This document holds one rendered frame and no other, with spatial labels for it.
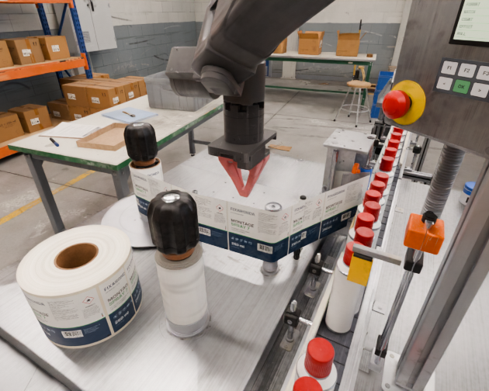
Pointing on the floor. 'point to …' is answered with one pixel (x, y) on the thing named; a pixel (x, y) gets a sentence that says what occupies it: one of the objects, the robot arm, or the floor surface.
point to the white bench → (121, 167)
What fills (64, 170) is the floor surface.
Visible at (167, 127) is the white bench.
